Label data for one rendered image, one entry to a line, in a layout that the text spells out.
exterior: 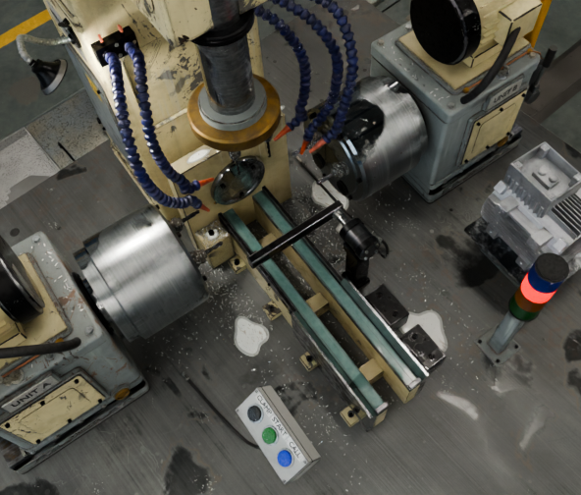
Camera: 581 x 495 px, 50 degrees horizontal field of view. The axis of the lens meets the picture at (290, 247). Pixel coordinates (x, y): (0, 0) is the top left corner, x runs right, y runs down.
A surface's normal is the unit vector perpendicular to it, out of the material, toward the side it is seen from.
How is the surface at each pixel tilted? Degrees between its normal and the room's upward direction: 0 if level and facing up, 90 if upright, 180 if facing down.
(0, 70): 0
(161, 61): 90
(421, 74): 0
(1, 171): 0
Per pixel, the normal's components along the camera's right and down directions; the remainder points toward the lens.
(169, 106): 0.58, 0.70
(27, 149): -0.05, -0.48
